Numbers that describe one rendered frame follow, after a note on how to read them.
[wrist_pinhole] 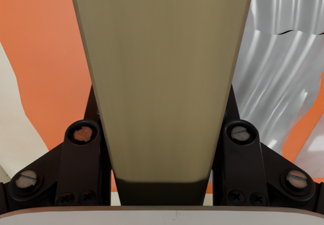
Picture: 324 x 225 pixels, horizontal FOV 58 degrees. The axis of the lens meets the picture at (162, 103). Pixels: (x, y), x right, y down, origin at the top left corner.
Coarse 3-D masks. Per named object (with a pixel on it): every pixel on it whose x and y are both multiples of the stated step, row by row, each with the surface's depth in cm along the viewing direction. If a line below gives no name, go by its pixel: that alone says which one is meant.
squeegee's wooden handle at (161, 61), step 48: (96, 0) 4; (144, 0) 4; (192, 0) 4; (240, 0) 4; (96, 48) 5; (144, 48) 5; (192, 48) 5; (96, 96) 6; (144, 96) 6; (192, 96) 6; (144, 144) 7; (192, 144) 7; (144, 192) 9; (192, 192) 9
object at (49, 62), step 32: (0, 32) 17; (32, 32) 17; (64, 32) 17; (32, 64) 19; (64, 64) 19; (32, 96) 21; (64, 96) 21; (320, 96) 21; (64, 128) 23; (320, 128) 23; (320, 160) 27
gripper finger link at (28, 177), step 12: (96, 108) 11; (96, 120) 11; (60, 144) 10; (48, 156) 10; (60, 156) 10; (108, 156) 10; (24, 168) 9; (36, 168) 9; (48, 168) 9; (108, 168) 11; (12, 180) 9; (24, 180) 9; (36, 180) 9; (48, 180) 9; (12, 192) 9; (24, 192) 9; (36, 192) 9; (48, 192) 9; (24, 204) 9
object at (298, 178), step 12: (228, 108) 11; (228, 120) 11; (216, 156) 10; (264, 156) 10; (276, 156) 10; (216, 168) 11; (264, 168) 9; (276, 168) 9; (288, 168) 9; (276, 180) 9; (288, 180) 9; (300, 180) 9; (312, 180) 9; (276, 192) 9; (288, 192) 9; (300, 192) 9; (312, 192) 9; (300, 204) 9
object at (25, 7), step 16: (0, 0) 15; (16, 0) 15; (32, 0) 15; (48, 0) 15; (64, 0) 15; (0, 16) 16; (16, 16) 16; (32, 16) 16; (48, 16) 16; (64, 16) 16
